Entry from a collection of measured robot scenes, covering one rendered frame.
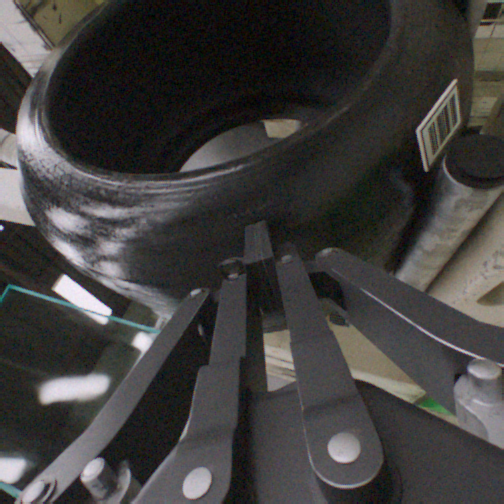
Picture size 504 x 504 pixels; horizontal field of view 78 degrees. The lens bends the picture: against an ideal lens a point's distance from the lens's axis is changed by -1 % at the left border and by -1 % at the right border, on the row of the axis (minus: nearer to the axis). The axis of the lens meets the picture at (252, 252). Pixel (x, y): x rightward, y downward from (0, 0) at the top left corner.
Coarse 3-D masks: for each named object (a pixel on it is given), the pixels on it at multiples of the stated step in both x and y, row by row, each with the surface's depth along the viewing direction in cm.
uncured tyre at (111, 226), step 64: (128, 0) 44; (192, 0) 53; (256, 0) 53; (320, 0) 50; (384, 0) 32; (448, 0) 30; (64, 64) 40; (128, 64) 55; (192, 64) 62; (256, 64) 64; (320, 64) 60; (384, 64) 26; (448, 64) 26; (64, 128) 48; (128, 128) 61; (192, 128) 68; (320, 128) 25; (384, 128) 24; (64, 192) 29; (128, 192) 26; (192, 192) 25; (256, 192) 24; (320, 192) 23; (384, 192) 25; (64, 256) 32; (128, 256) 27; (192, 256) 25; (384, 256) 32
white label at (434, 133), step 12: (456, 84) 24; (444, 96) 23; (456, 96) 24; (444, 108) 24; (456, 108) 25; (432, 120) 23; (444, 120) 24; (456, 120) 26; (420, 132) 23; (432, 132) 24; (444, 132) 25; (420, 144) 23; (432, 144) 24; (444, 144) 25; (432, 156) 25
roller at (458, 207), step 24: (456, 144) 22; (480, 144) 22; (456, 168) 22; (480, 168) 21; (432, 192) 25; (456, 192) 22; (480, 192) 21; (432, 216) 26; (456, 216) 24; (480, 216) 24; (408, 240) 34; (432, 240) 29; (456, 240) 28; (408, 264) 35; (432, 264) 32
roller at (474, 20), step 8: (456, 0) 35; (464, 0) 34; (472, 0) 34; (480, 0) 34; (464, 8) 35; (472, 8) 35; (480, 8) 35; (464, 16) 35; (472, 16) 35; (480, 16) 36; (472, 24) 36; (472, 32) 37; (472, 40) 38
